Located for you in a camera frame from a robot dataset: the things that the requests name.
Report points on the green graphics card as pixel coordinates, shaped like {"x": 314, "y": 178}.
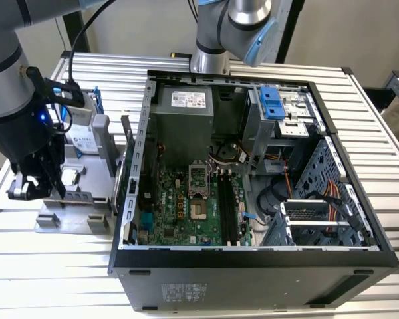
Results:
{"x": 129, "y": 149}

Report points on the green RAM stick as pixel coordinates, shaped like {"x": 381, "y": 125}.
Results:
{"x": 79, "y": 200}

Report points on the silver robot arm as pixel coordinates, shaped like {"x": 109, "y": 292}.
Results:
{"x": 3, "y": 66}

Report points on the metal drive cage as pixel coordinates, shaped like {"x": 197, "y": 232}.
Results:
{"x": 292, "y": 129}

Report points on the CPU socket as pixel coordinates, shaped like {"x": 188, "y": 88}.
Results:
{"x": 199, "y": 209}

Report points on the black block with yellow tip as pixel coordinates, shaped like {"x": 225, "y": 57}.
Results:
{"x": 179, "y": 54}

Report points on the grey parts rack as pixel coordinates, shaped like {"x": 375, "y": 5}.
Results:
{"x": 96, "y": 179}

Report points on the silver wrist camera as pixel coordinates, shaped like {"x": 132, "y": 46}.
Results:
{"x": 74, "y": 101}

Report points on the blue plastic drive latch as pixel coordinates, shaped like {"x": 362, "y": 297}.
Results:
{"x": 271, "y": 103}

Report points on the green motherboard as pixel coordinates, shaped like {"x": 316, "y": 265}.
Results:
{"x": 173, "y": 212}

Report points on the black case fan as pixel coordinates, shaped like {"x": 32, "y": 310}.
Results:
{"x": 149, "y": 172}

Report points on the metal disk bay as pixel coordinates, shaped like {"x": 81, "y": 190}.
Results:
{"x": 306, "y": 224}

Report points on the grey power supply unit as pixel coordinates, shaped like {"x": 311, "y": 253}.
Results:
{"x": 183, "y": 133}

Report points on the black steel post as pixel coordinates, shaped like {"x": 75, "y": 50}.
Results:
{"x": 83, "y": 41}
{"x": 291, "y": 33}

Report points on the teal board connector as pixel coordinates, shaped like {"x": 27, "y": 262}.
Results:
{"x": 146, "y": 222}

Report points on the hard disk in blue carrier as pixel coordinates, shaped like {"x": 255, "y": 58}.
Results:
{"x": 83, "y": 139}

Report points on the silver CPU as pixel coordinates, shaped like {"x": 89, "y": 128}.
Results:
{"x": 70, "y": 177}

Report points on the black RAM slot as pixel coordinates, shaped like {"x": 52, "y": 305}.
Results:
{"x": 223, "y": 206}
{"x": 235, "y": 206}
{"x": 227, "y": 206}
{"x": 231, "y": 206}

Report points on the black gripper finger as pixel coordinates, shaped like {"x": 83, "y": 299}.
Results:
{"x": 33, "y": 186}
{"x": 56, "y": 172}

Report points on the black PC case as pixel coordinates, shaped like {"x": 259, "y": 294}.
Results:
{"x": 252, "y": 285}

